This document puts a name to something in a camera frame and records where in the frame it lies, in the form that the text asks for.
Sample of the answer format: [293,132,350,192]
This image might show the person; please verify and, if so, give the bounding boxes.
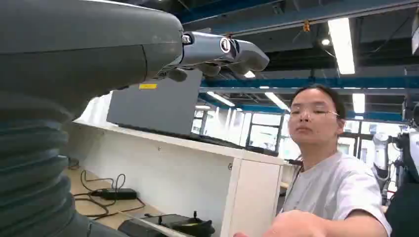
[234,84,393,237]

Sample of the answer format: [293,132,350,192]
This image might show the black power adapter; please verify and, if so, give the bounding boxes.
[99,189,138,201]

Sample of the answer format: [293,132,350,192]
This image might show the clear eyeglasses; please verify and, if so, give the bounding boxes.
[290,106,341,120]

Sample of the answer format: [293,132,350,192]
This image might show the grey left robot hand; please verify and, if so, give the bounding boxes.
[0,0,270,122]

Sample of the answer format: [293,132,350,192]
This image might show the person's left hand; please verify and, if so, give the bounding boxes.
[234,209,328,237]

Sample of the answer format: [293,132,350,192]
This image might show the grey laptop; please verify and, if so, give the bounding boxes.
[106,69,279,157]

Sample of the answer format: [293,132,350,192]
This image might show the black desktop device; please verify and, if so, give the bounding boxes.
[118,211,216,237]

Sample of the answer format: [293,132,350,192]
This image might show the black adapter cable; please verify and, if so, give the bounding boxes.
[72,170,146,220]

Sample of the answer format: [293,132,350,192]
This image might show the white desk riser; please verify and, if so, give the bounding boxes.
[62,120,286,237]

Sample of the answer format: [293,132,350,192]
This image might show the background robot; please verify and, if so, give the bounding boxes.
[371,95,419,207]

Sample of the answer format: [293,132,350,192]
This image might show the ceiling strip light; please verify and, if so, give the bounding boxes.
[352,93,366,114]
[207,91,236,108]
[328,18,356,75]
[265,92,291,112]

